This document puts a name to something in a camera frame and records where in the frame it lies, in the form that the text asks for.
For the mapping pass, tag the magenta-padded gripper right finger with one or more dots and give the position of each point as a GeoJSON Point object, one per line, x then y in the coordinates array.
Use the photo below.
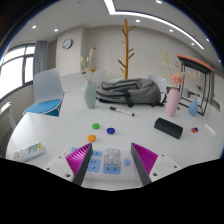
{"type": "Point", "coordinates": [146, 158]}

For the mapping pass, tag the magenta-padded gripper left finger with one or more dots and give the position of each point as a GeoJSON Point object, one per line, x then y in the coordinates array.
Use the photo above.
{"type": "Point", "coordinates": [78, 159]}

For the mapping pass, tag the clear translucent charger block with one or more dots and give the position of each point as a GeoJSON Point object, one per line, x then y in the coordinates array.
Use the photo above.
{"type": "Point", "coordinates": [112, 158]}

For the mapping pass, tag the white power strip blue sockets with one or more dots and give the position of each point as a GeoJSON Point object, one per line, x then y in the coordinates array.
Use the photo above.
{"type": "Point", "coordinates": [96, 165]}

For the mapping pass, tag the orange round magnet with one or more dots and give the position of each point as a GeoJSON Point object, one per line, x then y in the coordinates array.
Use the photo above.
{"type": "Point", "coordinates": [91, 138]}

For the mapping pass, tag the green round magnet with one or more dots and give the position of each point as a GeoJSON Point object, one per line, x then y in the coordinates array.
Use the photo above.
{"type": "Point", "coordinates": [95, 126]}

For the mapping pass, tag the black oblong case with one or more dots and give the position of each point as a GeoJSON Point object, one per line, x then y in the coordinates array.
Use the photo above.
{"type": "Point", "coordinates": [168, 128]}

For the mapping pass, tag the white remote control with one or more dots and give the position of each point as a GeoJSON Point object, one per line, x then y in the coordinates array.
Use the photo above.
{"type": "Point", "coordinates": [28, 151]}

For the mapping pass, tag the black and white marker pen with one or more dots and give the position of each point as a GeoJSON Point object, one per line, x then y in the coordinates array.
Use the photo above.
{"type": "Point", "coordinates": [122, 111]}

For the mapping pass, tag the red round magnet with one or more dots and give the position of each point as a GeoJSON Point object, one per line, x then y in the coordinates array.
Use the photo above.
{"type": "Point", "coordinates": [193, 130]}

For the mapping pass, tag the small blue round magnet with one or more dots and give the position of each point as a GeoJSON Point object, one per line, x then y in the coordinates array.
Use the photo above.
{"type": "Point", "coordinates": [196, 128]}

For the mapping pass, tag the pink vase with flowers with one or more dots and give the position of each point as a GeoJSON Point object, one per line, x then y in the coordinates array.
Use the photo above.
{"type": "Point", "coordinates": [172, 103]}

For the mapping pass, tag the white chair with blue cushion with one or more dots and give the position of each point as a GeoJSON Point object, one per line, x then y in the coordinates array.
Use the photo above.
{"type": "Point", "coordinates": [45, 106]}

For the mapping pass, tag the green vase with dried flowers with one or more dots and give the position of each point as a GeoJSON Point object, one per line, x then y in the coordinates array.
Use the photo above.
{"type": "Point", "coordinates": [90, 96]}

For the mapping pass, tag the grey backpack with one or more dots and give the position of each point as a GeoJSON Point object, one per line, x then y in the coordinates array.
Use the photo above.
{"type": "Point", "coordinates": [133, 90]}

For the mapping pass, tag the blue vase with stems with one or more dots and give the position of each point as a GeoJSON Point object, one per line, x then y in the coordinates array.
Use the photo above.
{"type": "Point", "coordinates": [193, 107]}

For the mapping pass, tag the white narrow side table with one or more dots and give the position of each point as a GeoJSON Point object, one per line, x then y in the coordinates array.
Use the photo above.
{"type": "Point", "coordinates": [5, 110]}

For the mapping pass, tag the grey curtain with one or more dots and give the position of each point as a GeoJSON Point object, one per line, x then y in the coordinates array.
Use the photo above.
{"type": "Point", "coordinates": [40, 58]}

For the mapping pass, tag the wooden coat rack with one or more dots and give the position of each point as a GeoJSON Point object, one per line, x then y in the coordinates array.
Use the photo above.
{"type": "Point", "coordinates": [126, 50]}

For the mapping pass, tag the black-framed window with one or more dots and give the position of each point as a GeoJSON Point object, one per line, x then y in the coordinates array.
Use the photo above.
{"type": "Point", "coordinates": [13, 70]}

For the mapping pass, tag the ceiling lights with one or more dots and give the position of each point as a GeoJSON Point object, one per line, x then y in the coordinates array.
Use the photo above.
{"type": "Point", "coordinates": [138, 20]}

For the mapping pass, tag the black frame orange-topped side table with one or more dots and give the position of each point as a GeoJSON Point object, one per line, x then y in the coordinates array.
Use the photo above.
{"type": "Point", "coordinates": [195, 63]}

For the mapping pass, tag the round wall clock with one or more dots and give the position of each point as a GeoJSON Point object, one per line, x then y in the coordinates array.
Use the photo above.
{"type": "Point", "coordinates": [67, 43]}

